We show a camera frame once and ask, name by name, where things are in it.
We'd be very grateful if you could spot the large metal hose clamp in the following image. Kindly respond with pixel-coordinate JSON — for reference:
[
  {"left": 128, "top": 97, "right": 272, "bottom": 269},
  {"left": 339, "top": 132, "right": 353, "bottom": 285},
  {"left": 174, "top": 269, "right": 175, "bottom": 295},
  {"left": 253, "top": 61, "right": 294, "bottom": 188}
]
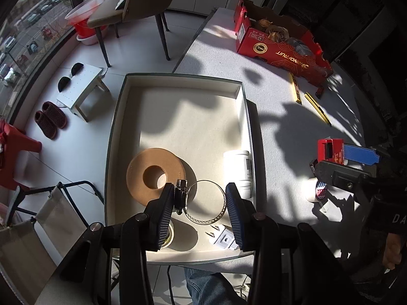
[{"left": 173, "top": 179, "right": 227, "bottom": 226}]

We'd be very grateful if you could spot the red plastic stool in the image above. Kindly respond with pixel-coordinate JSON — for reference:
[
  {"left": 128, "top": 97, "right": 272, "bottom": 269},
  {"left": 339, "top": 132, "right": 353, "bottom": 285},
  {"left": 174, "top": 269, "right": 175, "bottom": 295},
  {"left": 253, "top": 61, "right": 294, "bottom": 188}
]
[{"left": 0, "top": 119, "right": 42, "bottom": 191}]

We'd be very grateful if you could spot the tape roll with flag sticker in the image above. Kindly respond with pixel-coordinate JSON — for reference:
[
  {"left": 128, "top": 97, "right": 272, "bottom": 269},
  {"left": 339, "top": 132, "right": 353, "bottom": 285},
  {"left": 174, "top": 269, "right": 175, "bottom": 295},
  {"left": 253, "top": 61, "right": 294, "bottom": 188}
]
[{"left": 305, "top": 178, "right": 331, "bottom": 203}]

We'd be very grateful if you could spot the black cable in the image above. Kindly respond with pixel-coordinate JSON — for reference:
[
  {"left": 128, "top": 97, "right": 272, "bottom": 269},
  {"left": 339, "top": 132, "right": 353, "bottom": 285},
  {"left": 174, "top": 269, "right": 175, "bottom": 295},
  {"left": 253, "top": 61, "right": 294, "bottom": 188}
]
[{"left": 167, "top": 265, "right": 176, "bottom": 305}]

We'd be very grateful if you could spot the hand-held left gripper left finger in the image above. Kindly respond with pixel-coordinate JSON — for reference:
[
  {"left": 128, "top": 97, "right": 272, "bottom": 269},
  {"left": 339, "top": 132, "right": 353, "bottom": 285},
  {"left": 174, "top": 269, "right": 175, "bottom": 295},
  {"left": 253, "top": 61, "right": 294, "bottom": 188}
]
[{"left": 38, "top": 184, "right": 176, "bottom": 305}]

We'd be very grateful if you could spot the white shallow cardboard tray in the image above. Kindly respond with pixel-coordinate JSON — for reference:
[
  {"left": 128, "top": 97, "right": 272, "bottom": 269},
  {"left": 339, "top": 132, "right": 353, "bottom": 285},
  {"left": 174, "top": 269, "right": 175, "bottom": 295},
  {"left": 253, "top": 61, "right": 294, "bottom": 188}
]
[{"left": 104, "top": 72, "right": 266, "bottom": 266}]

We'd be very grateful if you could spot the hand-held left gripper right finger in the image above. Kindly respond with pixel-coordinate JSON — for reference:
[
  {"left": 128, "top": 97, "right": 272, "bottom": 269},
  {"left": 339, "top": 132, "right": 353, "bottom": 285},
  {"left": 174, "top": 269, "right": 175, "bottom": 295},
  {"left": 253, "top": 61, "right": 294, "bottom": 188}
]
[{"left": 224, "top": 182, "right": 360, "bottom": 305}]

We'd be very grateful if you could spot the row of parked cars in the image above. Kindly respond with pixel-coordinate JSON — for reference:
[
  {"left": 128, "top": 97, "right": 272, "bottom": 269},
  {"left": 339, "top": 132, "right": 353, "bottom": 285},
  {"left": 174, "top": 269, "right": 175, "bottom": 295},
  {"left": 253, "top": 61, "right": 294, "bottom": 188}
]
[{"left": 0, "top": 0, "right": 112, "bottom": 86}]

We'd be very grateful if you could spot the person's blue jeans leg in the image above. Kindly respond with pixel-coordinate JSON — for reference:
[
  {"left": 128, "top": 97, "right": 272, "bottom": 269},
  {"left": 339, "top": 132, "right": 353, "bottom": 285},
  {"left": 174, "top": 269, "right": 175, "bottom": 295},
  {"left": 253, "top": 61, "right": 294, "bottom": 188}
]
[{"left": 184, "top": 268, "right": 249, "bottom": 305}]

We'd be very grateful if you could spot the white bottle with label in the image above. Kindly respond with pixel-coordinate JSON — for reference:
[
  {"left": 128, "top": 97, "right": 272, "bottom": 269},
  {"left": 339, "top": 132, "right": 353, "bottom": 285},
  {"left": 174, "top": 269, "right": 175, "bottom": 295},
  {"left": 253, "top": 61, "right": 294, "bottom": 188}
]
[{"left": 223, "top": 150, "right": 254, "bottom": 199}]

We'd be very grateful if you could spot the white wooden footstool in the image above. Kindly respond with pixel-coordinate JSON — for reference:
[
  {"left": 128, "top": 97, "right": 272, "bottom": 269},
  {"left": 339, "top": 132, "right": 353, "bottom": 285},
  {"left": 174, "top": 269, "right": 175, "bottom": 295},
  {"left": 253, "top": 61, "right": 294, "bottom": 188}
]
[{"left": 56, "top": 64, "right": 111, "bottom": 123}]

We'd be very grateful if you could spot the red plastic basin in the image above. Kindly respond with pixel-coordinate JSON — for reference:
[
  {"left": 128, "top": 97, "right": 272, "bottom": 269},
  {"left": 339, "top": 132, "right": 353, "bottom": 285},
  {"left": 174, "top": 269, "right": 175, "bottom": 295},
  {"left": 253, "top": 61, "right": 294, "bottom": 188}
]
[{"left": 65, "top": 0, "right": 107, "bottom": 37}]

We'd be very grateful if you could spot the clear plastic packaging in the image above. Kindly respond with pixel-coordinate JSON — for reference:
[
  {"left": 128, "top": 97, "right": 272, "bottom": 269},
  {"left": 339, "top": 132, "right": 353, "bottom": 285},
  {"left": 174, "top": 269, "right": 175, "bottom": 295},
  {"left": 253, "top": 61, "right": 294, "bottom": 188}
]
[{"left": 288, "top": 36, "right": 314, "bottom": 56}]

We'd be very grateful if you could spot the person's right hand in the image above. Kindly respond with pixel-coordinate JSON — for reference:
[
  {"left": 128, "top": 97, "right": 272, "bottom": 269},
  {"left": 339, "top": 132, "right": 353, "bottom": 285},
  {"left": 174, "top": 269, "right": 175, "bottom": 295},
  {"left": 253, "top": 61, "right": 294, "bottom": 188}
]
[{"left": 383, "top": 233, "right": 403, "bottom": 271}]

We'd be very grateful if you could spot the small red box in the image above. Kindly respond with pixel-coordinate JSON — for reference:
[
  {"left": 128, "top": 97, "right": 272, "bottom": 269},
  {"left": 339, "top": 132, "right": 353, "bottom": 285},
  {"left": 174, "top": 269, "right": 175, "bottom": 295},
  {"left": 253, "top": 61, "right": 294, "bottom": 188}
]
[{"left": 317, "top": 139, "right": 346, "bottom": 166}]

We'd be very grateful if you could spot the white tape roll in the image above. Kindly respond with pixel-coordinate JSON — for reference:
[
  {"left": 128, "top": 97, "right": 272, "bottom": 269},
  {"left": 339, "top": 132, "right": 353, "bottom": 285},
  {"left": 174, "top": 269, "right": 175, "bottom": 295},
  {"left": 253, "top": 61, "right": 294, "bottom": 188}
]
[{"left": 161, "top": 219, "right": 175, "bottom": 249}]

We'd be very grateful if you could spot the folding fabric chair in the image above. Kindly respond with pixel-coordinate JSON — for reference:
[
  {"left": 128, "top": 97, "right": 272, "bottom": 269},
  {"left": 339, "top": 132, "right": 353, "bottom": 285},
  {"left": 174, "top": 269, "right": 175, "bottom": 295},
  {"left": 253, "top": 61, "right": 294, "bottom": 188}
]
[{"left": 0, "top": 181, "right": 105, "bottom": 305}]

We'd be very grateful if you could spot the brown tape roll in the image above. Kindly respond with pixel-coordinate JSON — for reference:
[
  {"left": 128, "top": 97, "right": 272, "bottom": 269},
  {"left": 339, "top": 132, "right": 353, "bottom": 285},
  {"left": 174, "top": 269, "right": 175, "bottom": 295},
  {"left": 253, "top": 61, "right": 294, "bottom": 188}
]
[{"left": 126, "top": 148, "right": 196, "bottom": 207}]

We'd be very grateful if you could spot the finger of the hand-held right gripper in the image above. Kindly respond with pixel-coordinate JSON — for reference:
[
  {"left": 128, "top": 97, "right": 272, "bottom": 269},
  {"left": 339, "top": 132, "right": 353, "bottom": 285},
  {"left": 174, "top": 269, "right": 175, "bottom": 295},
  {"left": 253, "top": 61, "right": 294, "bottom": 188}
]
[
  {"left": 343, "top": 143, "right": 381, "bottom": 166},
  {"left": 313, "top": 161, "right": 373, "bottom": 198}
]

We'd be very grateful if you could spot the white power adapter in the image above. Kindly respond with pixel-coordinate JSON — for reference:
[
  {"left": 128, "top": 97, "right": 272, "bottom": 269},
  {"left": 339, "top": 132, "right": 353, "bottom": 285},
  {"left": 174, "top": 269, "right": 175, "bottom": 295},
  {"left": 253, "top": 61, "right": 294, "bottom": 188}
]
[{"left": 206, "top": 224, "right": 240, "bottom": 251}]

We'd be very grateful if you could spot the brown dining chair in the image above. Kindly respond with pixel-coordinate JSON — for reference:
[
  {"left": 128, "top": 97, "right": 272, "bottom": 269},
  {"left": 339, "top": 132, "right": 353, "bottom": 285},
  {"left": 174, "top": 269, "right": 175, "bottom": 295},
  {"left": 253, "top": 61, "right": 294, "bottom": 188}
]
[{"left": 86, "top": 0, "right": 185, "bottom": 67}]

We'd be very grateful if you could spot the white plastic basin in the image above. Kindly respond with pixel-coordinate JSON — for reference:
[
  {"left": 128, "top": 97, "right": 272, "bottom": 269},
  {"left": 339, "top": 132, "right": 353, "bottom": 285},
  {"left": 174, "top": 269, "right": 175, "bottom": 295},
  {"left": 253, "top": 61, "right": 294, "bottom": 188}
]
[{"left": 76, "top": 33, "right": 100, "bottom": 45}]

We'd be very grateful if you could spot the golden artificial rose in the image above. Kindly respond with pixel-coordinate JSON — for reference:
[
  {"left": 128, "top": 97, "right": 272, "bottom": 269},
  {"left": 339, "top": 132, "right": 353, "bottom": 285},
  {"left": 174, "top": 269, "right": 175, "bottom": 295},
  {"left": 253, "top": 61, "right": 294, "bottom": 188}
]
[{"left": 257, "top": 18, "right": 290, "bottom": 42}]

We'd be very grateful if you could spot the yellow utility knife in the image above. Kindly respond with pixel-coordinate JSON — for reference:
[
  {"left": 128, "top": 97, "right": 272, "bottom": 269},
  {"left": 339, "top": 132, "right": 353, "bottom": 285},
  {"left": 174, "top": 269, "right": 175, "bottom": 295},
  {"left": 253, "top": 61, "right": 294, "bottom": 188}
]
[{"left": 304, "top": 92, "right": 332, "bottom": 126}]

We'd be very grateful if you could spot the red cardboard box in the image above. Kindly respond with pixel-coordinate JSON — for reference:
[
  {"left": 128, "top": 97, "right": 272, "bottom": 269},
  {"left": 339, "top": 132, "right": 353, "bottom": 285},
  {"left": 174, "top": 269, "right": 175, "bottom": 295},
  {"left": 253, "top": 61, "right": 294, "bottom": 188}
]
[{"left": 235, "top": 0, "right": 334, "bottom": 87}]

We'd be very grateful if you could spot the yellow blade case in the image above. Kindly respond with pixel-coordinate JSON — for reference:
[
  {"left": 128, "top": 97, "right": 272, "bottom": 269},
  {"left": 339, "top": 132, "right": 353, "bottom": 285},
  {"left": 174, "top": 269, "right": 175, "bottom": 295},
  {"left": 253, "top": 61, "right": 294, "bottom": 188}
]
[{"left": 289, "top": 72, "right": 302, "bottom": 105}]

